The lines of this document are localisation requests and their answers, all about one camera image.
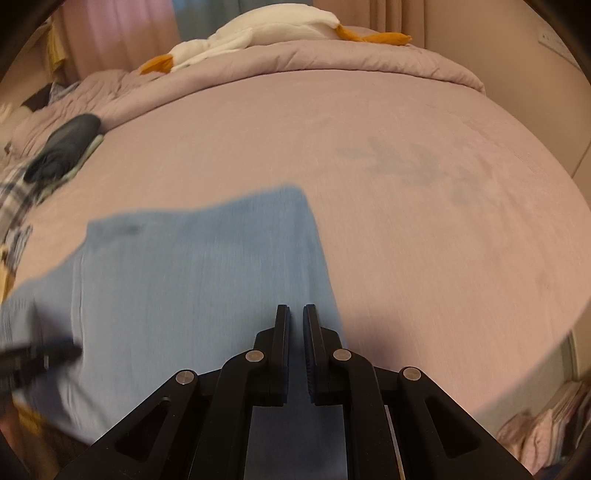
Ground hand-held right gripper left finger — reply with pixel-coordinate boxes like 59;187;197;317
53;305;291;480

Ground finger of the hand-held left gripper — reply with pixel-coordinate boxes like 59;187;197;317
32;339;85;370

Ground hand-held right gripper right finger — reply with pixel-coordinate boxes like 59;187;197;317
302;304;536;480

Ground light blue denim pants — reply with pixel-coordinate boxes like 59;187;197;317
0;185;347;480

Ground cream printed cloth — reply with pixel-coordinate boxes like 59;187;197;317
0;224;34;301

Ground grey plaid pillow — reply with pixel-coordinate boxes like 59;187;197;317
0;159;43;245

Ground folded light green cloth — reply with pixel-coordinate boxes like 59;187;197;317
34;134;105;195

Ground pile of pink clothes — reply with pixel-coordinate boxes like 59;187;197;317
496;378;591;476

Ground black cloth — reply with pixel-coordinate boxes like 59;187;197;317
21;83;54;114

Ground blue plaid shirt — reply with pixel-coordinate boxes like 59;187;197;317
48;80;75;105

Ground pink-grey quilted comforter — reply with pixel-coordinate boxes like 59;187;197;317
11;34;486;154

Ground yellow fringed cloth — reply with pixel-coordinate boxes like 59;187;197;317
46;23;71;73

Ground pink sheer curtain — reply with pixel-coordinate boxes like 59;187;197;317
51;0;182;80
318;0;385;32

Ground white goose plush toy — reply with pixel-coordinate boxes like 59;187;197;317
139;4;413;77

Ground blue curtain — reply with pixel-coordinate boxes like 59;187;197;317
173;0;320;43

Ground beige curtain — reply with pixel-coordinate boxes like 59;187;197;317
372;0;431;48

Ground white wall socket strip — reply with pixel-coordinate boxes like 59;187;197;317
539;25;578;62

